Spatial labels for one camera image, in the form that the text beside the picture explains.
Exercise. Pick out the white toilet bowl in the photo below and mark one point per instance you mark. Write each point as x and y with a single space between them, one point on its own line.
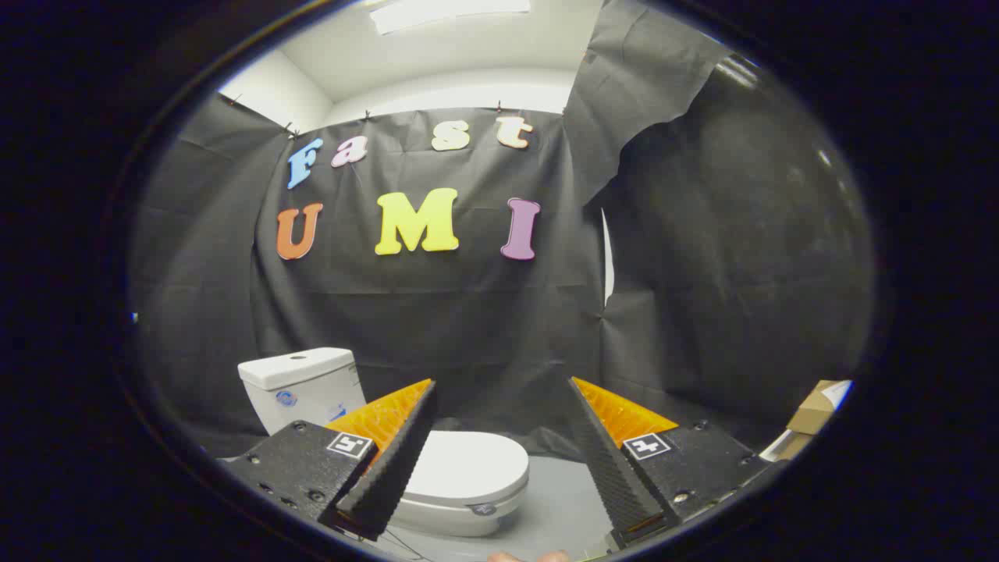
456 519

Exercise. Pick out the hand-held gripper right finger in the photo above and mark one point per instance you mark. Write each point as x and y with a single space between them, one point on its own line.
613 468

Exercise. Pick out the black backdrop cloth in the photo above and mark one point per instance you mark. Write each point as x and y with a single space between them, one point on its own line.
468 328

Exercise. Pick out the ceiling light panel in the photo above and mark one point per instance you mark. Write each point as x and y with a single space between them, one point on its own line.
445 12

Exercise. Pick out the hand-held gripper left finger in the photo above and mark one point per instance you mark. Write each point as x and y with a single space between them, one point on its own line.
394 460

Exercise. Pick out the cardboard box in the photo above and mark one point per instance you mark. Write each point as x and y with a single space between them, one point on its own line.
815 410

